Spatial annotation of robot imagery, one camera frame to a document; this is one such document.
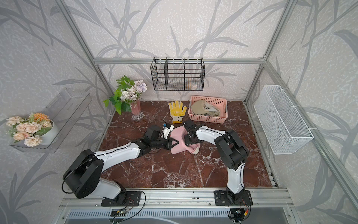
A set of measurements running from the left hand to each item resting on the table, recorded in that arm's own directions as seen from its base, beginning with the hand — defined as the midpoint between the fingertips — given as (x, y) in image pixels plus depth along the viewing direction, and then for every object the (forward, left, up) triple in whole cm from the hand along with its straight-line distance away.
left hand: (178, 143), depth 83 cm
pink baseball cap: (+6, 0, +1) cm, 6 cm away
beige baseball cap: (+31, -18, -3) cm, 36 cm away
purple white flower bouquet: (+24, +31, +19) cm, 44 cm away
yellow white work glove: (+33, +3, -10) cm, 35 cm away
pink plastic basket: (+40, -34, -8) cm, 53 cm away
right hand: (+8, -7, -11) cm, 16 cm away
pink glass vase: (+28, +33, -9) cm, 44 cm away
